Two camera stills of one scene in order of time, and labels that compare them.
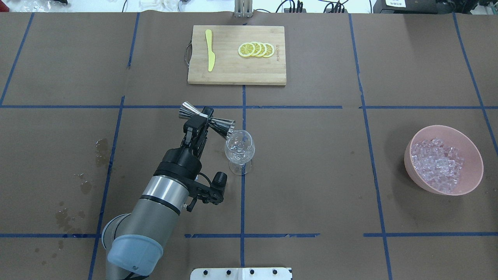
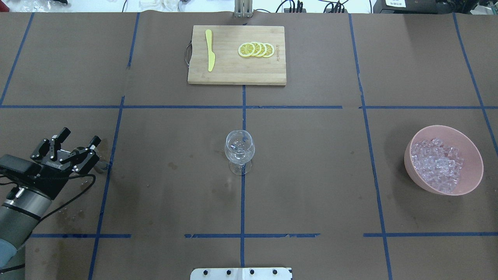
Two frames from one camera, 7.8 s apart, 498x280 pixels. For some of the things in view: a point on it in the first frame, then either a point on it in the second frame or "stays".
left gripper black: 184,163 to 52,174
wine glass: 240,150 stays
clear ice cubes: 439,165 stays
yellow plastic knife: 211,56 stays
